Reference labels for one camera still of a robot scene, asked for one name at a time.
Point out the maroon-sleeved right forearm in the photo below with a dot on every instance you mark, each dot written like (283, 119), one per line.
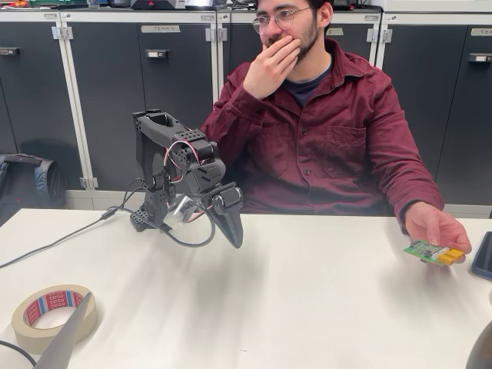
(227, 107)

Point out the dark backpack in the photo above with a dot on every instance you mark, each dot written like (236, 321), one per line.
(23, 184)

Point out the black device box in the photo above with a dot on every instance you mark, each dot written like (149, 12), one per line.
(153, 4)

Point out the dark rounded object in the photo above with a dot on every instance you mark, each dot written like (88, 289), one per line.
(482, 350)

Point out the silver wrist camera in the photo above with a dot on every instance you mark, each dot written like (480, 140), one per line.
(178, 213)

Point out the tape label on cabinet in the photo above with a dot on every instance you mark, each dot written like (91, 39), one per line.
(482, 32)
(160, 28)
(335, 31)

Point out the grey cabinet hinge lock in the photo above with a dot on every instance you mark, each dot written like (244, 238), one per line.
(88, 183)
(380, 35)
(62, 33)
(215, 34)

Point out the green circuit board yellow connectors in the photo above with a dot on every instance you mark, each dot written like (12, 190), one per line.
(423, 249)

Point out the maroon-shirted man's right hand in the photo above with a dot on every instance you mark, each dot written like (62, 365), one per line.
(269, 69)

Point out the maroon-sleeved left forearm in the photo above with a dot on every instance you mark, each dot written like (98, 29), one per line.
(415, 196)

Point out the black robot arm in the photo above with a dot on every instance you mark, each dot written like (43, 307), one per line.
(153, 134)

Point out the grey pointed metal sheet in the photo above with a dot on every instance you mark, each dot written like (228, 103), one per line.
(61, 346)

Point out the blue plastic tray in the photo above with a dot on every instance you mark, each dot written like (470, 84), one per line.
(485, 257)

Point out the beige masking tape roll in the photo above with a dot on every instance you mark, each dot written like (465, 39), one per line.
(23, 330)

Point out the maroon-shirted man's left hand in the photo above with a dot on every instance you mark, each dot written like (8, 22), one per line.
(434, 227)

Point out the bearded man in maroon shirt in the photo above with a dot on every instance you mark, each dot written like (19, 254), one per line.
(326, 153)

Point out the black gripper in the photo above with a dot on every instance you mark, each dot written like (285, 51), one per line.
(227, 201)

